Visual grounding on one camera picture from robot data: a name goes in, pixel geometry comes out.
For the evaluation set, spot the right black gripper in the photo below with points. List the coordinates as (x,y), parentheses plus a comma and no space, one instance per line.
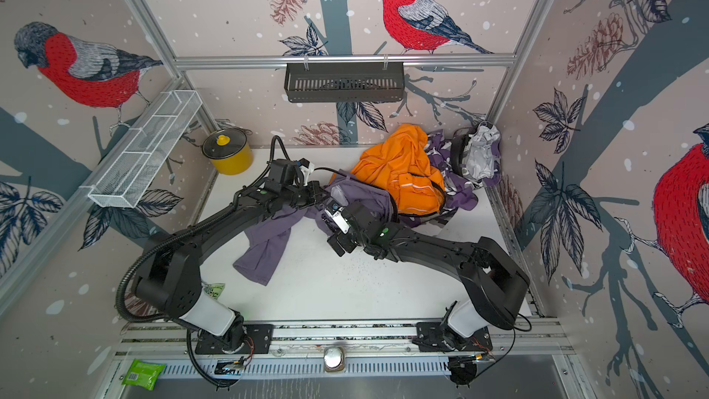
(347,245)

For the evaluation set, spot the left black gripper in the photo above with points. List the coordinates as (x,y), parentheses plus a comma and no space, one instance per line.
(314,187)

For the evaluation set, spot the lavender purple trousers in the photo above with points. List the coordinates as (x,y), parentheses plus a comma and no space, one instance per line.
(268,241)

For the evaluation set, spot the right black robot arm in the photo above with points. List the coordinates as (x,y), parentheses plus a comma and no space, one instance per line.
(495,284)

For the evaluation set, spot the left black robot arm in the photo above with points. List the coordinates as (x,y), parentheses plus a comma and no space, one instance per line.
(165,281)

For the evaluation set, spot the orange trousers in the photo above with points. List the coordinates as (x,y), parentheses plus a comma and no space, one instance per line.
(401,166)

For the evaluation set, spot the purple camouflage trousers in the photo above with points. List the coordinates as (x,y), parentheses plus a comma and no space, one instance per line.
(481,168)

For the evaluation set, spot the yellow pot with lid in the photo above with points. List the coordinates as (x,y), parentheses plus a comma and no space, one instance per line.
(228,150)

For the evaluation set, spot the black hanging basket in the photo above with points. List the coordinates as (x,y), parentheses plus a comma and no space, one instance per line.
(345,82)

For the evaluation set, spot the green snack wrapper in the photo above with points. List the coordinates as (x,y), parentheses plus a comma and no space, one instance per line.
(213,290)

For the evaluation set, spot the green wipes packet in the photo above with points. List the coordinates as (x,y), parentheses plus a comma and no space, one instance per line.
(143,374)

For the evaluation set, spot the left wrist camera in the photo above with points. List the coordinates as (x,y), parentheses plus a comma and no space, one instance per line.
(287,172)

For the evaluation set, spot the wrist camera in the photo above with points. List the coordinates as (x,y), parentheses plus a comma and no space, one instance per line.
(287,172)
(335,213)

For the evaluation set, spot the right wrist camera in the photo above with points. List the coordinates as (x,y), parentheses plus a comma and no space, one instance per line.
(335,213)

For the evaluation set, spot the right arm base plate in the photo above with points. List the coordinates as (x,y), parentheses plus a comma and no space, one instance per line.
(438,337)

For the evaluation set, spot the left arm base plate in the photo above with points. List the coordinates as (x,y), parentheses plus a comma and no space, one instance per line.
(244,339)

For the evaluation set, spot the white wire mesh shelf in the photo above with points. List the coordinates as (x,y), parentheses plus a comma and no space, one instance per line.
(130,175)

